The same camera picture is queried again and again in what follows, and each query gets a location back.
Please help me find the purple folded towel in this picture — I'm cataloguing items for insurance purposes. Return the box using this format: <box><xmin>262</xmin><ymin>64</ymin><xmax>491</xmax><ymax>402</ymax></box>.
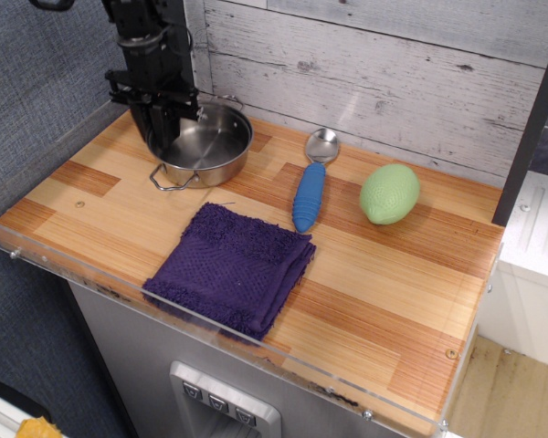
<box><xmin>142</xmin><ymin>203</ymin><xmax>316</xmax><ymax>341</ymax></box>

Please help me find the stainless steel pot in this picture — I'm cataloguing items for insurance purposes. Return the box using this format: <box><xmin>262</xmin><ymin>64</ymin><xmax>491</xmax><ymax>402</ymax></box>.
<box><xmin>146</xmin><ymin>95</ymin><xmax>254</xmax><ymax>191</ymax></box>

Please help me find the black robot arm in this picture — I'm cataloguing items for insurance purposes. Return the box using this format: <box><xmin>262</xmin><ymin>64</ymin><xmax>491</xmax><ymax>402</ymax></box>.
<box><xmin>102</xmin><ymin>0</ymin><xmax>199</xmax><ymax>150</ymax></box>

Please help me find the clear acrylic table guard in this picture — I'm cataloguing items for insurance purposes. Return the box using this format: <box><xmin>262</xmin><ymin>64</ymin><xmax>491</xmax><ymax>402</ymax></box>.
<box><xmin>0</xmin><ymin>216</ymin><xmax>504</xmax><ymax>438</ymax></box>

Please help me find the black vertical post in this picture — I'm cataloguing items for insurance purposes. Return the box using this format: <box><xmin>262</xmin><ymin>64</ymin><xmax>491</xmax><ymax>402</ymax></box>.
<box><xmin>491</xmin><ymin>64</ymin><xmax>548</xmax><ymax>226</ymax></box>

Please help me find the silver toy fridge dispenser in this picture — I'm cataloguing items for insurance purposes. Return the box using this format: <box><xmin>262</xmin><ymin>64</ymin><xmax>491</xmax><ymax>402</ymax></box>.
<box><xmin>170</xmin><ymin>360</ymin><xmax>282</xmax><ymax>437</ymax></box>

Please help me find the blue handled metal spoon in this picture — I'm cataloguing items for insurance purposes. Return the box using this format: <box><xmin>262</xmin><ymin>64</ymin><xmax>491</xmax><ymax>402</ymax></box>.
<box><xmin>292</xmin><ymin>128</ymin><xmax>339</xmax><ymax>233</ymax></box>

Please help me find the yellow object bottom left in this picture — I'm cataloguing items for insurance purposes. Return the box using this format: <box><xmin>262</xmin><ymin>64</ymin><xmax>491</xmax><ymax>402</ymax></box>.
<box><xmin>15</xmin><ymin>417</ymin><xmax>63</xmax><ymax>438</ymax></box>

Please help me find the white appliance right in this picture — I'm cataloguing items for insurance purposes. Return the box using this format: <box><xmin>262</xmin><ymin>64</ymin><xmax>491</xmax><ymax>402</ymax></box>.
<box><xmin>477</xmin><ymin>172</ymin><xmax>548</xmax><ymax>365</ymax></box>

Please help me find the green toy lemon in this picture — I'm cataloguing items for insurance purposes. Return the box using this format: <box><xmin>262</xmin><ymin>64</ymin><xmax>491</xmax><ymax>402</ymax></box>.
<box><xmin>360</xmin><ymin>163</ymin><xmax>420</xmax><ymax>225</ymax></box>

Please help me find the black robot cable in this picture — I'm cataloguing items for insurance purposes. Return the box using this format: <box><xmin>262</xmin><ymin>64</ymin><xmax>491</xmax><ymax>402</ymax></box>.
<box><xmin>156</xmin><ymin>22</ymin><xmax>194</xmax><ymax>60</ymax></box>

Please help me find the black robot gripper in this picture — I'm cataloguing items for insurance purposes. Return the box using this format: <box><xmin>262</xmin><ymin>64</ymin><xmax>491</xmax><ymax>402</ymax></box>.
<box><xmin>105</xmin><ymin>36</ymin><xmax>199</xmax><ymax>150</ymax></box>

